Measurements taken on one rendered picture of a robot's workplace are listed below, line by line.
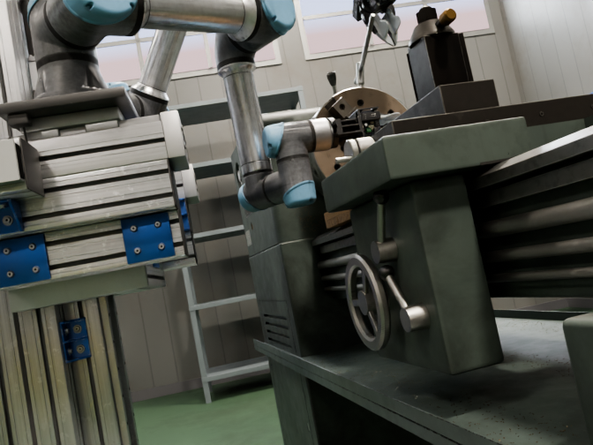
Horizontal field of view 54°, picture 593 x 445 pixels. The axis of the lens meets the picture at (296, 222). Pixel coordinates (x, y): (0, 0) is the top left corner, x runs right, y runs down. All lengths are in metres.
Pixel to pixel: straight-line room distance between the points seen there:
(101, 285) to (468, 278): 0.74
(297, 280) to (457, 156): 0.93
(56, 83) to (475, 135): 0.76
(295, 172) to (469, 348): 0.63
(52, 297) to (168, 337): 3.78
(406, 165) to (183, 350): 4.35
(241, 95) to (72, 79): 0.43
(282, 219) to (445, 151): 0.92
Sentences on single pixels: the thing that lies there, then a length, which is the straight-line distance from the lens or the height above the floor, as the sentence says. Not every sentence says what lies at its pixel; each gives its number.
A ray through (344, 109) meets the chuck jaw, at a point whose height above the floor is 1.17.
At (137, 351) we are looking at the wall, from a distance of 5.06.
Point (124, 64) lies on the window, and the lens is 5.38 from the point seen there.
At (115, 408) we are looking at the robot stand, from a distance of 1.39.
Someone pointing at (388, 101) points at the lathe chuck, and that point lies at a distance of 1.66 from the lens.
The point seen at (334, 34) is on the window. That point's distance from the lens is 5.54.
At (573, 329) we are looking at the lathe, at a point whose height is 0.67.
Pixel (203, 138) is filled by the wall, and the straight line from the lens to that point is 5.15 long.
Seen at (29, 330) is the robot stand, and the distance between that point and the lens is 1.34.
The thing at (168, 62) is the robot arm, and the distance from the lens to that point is 1.81.
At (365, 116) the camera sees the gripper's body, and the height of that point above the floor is 1.09.
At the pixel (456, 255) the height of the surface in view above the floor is 0.75.
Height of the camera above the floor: 0.77
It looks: 5 degrees up
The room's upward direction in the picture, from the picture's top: 11 degrees counter-clockwise
